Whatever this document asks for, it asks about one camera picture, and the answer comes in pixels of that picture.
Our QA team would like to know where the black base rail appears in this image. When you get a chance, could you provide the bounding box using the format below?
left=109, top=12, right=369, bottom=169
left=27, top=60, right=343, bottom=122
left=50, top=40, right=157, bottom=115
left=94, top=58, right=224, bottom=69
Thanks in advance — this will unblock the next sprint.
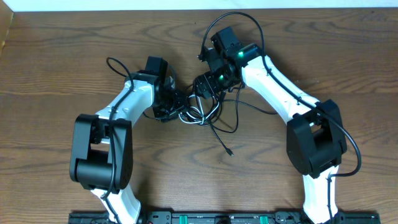
left=68, top=210, right=382, bottom=224

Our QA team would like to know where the white USB cable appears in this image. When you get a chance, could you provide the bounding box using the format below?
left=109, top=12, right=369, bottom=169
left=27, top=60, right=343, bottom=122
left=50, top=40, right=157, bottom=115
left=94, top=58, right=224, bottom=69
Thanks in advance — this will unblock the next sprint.
left=177, top=93, right=221, bottom=126

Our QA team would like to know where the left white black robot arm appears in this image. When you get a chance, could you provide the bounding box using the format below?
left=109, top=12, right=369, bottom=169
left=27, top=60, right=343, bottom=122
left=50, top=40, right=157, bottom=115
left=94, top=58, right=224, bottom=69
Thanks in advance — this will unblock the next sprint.
left=68, top=57, right=186, bottom=223

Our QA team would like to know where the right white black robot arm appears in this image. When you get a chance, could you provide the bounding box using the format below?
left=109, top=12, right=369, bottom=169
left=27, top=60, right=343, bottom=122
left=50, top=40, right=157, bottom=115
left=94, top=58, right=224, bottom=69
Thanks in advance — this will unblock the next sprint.
left=195, top=27, right=347, bottom=223

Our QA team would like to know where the black USB cable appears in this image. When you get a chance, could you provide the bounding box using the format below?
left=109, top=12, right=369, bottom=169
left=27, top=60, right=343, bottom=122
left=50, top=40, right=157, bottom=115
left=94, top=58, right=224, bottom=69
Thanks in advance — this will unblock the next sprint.
left=183, top=83, right=279, bottom=157

